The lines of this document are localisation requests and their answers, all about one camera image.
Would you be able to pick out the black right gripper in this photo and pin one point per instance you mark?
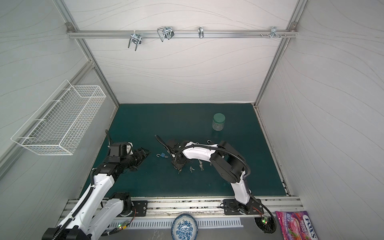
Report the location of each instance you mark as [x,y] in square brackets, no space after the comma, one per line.
[177,157]

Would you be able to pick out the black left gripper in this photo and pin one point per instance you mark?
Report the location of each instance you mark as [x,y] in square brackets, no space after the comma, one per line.
[139,158]

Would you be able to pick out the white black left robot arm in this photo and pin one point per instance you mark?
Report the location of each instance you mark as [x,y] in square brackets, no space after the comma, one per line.
[84,222]

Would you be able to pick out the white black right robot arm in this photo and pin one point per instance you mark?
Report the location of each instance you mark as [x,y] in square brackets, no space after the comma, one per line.
[229,164]

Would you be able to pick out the small blue padlock left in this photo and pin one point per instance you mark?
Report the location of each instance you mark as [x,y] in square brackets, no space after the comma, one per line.
[162,155]

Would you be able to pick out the clear jar green lid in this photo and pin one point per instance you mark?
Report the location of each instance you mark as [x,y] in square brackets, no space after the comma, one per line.
[218,121]

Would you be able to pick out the blue white patterned plate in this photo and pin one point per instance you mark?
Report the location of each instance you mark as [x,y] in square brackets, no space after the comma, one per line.
[184,227]

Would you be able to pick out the metal U-bolt clamp middle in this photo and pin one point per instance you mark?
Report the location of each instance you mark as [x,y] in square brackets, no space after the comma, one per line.
[165,33]

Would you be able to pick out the metal u-bolt clamp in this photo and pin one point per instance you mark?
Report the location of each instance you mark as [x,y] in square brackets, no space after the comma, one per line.
[165,33]
[135,40]

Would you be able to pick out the metal U-bolt clamp left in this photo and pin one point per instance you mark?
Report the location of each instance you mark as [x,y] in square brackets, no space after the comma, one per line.
[135,40]

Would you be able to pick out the metal hook clamp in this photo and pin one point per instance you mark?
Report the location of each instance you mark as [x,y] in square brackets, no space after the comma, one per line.
[201,32]

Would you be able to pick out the pink Fox's candy bag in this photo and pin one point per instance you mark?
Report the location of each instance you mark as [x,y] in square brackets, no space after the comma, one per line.
[296,226]

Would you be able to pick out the aluminium top crossbar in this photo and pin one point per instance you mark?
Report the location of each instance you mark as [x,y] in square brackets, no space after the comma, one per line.
[74,33]

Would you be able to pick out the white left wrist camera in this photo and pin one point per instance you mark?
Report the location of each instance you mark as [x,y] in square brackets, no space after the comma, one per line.
[129,148]

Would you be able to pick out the white slotted cable duct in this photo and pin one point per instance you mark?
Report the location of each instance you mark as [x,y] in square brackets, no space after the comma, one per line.
[202,223]

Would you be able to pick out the white wire basket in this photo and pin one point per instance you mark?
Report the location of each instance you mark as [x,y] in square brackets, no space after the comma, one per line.
[57,127]

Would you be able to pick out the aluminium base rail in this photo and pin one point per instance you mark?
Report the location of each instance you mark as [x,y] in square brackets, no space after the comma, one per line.
[210,207]

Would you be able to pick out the metal bracket clamp right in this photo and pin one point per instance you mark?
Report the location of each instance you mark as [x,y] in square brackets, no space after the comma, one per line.
[274,34]

